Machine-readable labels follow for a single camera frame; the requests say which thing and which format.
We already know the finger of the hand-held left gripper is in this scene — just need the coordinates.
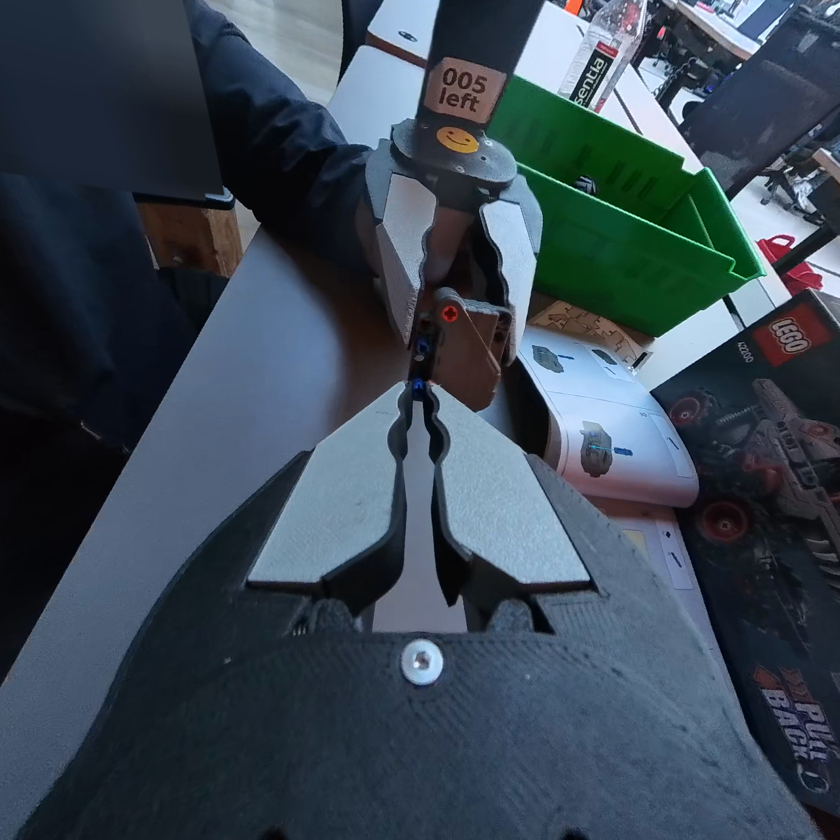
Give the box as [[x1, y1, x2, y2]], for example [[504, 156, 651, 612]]
[[479, 200, 540, 366], [374, 172, 441, 345]]

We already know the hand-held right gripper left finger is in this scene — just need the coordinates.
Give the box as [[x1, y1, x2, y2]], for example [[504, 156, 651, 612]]
[[247, 382, 408, 616]]

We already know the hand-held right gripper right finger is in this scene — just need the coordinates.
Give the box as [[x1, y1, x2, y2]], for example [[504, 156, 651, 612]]
[[425, 382, 593, 632]]

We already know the grey lego motor block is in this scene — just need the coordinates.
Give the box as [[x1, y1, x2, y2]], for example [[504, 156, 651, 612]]
[[413, 287, 516, 411]]

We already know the person's left forearm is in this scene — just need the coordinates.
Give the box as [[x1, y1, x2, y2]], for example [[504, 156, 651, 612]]
[[184, 0, 375, 277]]

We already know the dark lego set box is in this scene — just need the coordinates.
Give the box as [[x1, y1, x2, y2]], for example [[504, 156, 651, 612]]
[[650, 289, 840, 818]]

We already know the person's left hand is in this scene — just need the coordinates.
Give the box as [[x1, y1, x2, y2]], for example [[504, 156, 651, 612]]
[[423, 206, 503, 309]]

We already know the wooden puzzle sheet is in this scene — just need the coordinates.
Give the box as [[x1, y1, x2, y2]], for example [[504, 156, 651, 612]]
[[528, 298, 657, 378]]

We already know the green plastic bin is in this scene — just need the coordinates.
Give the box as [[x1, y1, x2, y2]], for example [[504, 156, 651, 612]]
[[489, 73, 767, 337]]

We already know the white instruction booklet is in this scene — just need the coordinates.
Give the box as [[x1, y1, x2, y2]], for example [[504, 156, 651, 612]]
[[515, 325, 729, 657]]

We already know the clear water bottle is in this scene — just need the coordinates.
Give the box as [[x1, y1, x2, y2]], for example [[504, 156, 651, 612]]
[[558, 0, 647, 114]]

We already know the red bag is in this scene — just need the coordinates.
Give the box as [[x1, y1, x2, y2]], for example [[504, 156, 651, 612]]
[[755, 233, 829, 298]]

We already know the person's dark blue clothing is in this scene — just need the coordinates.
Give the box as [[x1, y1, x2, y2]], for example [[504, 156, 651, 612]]
[[0, 171, 198, 683]]

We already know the wooden post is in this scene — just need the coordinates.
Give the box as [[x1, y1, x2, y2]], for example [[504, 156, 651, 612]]
[[134, 197, 245, 280]]

